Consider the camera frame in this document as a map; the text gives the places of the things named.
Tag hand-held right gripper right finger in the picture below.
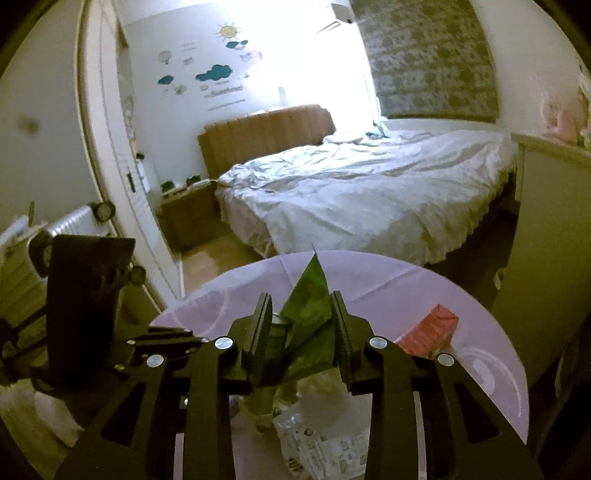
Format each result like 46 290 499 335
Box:
330 290 546 480

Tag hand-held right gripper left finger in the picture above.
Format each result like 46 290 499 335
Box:
55 292 273 480

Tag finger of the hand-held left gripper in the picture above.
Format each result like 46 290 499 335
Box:
113 345 204 372
127 325 206 347

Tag green wrapper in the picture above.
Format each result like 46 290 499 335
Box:
272 247 345 386

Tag red box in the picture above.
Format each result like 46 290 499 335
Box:
394 304 460 358

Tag white labelled plastic bag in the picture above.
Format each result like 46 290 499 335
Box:
240 369 375 480

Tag round purple table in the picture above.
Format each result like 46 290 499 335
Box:
150 250 531 480

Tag white fluffy cloth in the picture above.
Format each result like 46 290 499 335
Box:
28 388 88 446

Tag wooden nightstand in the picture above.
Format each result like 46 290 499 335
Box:
156 180 222 252

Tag bed with white duvet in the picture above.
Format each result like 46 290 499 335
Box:
215 129 518 266

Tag white door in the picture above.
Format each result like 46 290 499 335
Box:
78 0 185 296

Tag tan padded headboard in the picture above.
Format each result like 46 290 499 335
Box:
198 105 335 181

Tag white cabinet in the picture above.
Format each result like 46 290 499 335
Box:
489 131 591 388

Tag floral window blind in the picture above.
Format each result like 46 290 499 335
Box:
351 0 502 123

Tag cloud wall stickers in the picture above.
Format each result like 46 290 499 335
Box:
157 23 264 112

